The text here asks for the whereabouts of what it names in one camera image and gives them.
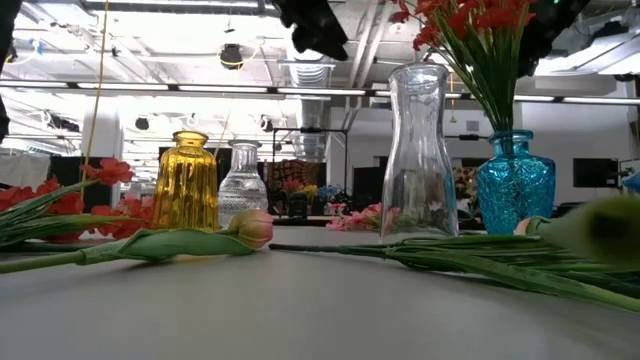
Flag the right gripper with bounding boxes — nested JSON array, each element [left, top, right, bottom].
[[517, 0, 592, 79]]

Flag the round black ceiling speaker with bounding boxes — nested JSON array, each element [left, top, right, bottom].
[[218, 43, 245, 70]]

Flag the clear patterned glass vase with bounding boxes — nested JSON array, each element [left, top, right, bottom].
[[217, 139, 270, 230]]

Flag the patchwork patterned cloth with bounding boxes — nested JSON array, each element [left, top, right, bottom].
[[452, 166, 479, 201]]

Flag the silver air duct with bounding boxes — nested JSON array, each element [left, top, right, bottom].
[[287, 47, 334, 161]]

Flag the long yellow cable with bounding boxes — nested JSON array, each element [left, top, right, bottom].
[[79, 0, 111, 171]]

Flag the red artificial flower bunch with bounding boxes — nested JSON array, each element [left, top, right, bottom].
[[389, 0, 539, 151], [0, 157, 155, 251]]

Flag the long ceiling light strip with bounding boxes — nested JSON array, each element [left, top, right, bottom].
[[0, 79, 640, 106]]

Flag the black partition panels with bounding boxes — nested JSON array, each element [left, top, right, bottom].
[[49, 155, 114, 214]]

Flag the black metal rack frame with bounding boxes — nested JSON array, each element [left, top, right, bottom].
[[272, 127, 350, 216]]

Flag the yellow glass vase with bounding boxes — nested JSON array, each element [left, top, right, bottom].
[[151, 130, 221, 232]]

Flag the background flower arrangement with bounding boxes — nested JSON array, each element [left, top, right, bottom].
[[279, 178, 346, 217]]

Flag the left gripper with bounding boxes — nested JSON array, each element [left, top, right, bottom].
[[272, 0, 350, 62]]

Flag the white hanging cloth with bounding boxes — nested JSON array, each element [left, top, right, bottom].
[[0, 152, 51, 191]]

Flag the pink artificial flower bunch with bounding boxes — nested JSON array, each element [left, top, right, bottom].
[[325, 202, 401, 232]]

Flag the blue glass vase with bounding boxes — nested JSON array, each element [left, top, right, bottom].
[[476, 129, 557, 236]]

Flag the black monitor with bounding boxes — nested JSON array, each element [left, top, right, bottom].
[[573, 157, 620, 189]]

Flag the tall clear glass vase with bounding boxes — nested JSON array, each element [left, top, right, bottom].
[[379, 62, 460, 245]]

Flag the orange mandala tapestry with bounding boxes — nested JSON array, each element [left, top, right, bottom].
[[264, 158, 321, 201]]

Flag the green leafy flower stems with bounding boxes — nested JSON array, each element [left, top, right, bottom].
[[268, 172, 640, 314]]

